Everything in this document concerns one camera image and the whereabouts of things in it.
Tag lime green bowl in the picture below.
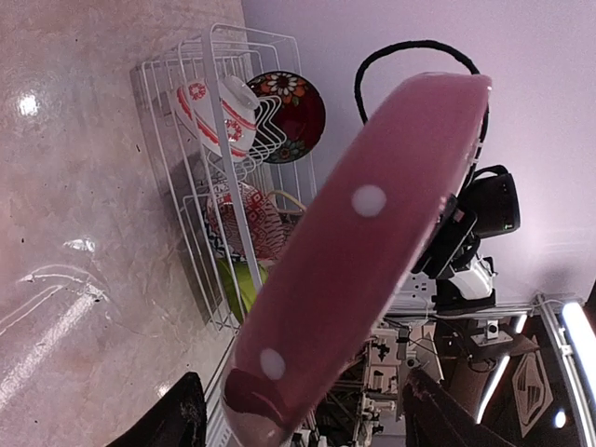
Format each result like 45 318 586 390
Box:
217 259 257 324

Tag dark red floral plate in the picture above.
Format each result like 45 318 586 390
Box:
248 71 326 164

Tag white wire dish rack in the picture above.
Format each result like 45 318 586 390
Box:
131 23 318 331

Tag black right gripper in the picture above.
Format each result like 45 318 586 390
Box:
411 196 480 279

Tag yellow cup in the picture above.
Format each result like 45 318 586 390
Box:
267 190 306 225

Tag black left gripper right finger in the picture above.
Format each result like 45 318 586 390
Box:
402 368 511 447

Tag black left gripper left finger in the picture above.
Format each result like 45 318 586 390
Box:
108 372 207 447

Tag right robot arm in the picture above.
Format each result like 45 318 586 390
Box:
412 165 521 315

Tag white red patterned bowl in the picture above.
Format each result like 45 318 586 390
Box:
169 75 259 163

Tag blue white zigzag bowl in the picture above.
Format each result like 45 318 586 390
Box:
204 183 305 262

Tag pink polka dot plate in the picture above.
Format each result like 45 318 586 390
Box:
221 73 492 446

